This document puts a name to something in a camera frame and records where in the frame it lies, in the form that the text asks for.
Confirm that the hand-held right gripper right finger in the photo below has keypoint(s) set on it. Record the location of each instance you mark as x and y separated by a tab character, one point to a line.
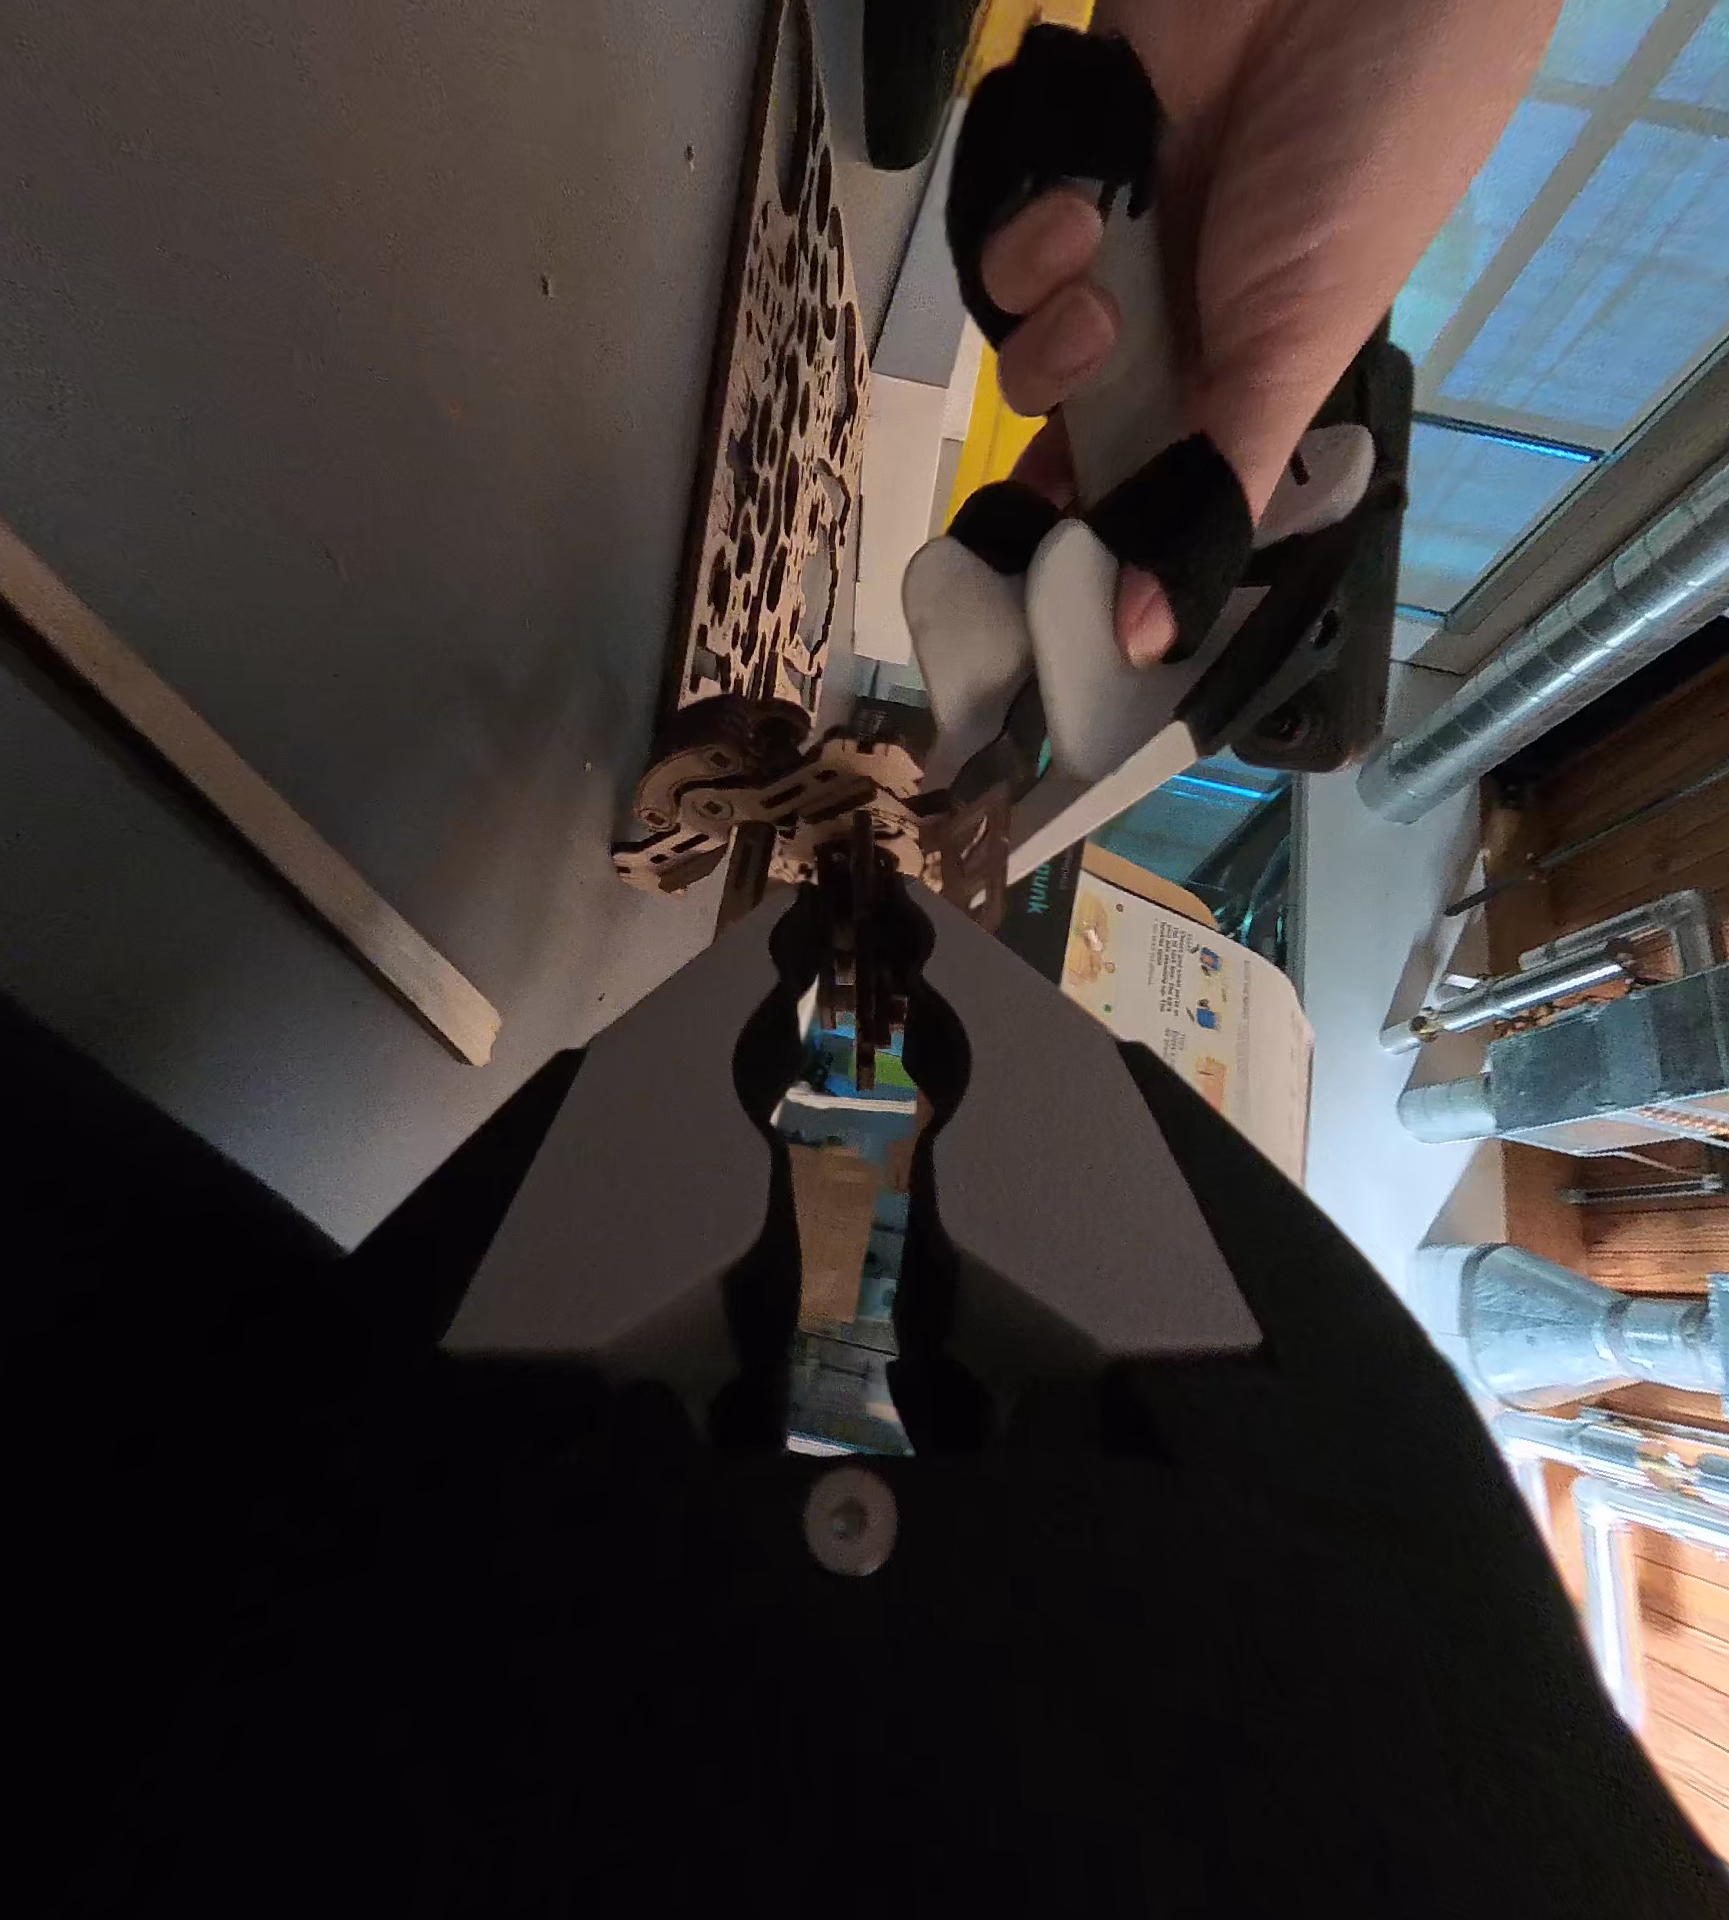
1088	1201

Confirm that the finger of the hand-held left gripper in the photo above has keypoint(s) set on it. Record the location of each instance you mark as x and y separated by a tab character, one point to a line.
960	630
1088	675

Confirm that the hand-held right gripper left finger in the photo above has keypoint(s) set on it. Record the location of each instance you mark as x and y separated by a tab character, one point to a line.
608	1201

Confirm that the wooden gear mechanism model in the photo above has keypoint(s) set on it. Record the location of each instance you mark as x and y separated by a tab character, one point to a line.
744	810

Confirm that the person's left hand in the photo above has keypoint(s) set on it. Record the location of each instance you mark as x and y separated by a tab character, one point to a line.
1299	181

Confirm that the white cardboard tray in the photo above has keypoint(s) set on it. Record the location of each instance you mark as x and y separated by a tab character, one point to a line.
909	495

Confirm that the yellow plastic bin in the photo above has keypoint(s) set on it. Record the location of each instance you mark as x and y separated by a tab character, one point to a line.
998	434

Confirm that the perforated wooden part sheet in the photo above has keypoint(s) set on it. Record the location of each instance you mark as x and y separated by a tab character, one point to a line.
737	683

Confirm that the printed instruction board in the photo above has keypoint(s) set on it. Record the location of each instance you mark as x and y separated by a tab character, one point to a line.
1195	991

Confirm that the large window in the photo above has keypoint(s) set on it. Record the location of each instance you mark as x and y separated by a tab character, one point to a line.
1629	224

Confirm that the thin wooden strip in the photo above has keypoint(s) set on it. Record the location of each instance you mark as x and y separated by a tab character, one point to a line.
205	751

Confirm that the round metal duct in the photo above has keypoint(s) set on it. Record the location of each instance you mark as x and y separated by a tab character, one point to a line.
1554	660

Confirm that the conical metal duct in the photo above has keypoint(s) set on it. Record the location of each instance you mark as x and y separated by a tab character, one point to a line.
1554	1320

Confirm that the rectangular metal duct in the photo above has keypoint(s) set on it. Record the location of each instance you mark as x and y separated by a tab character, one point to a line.
1629	1050

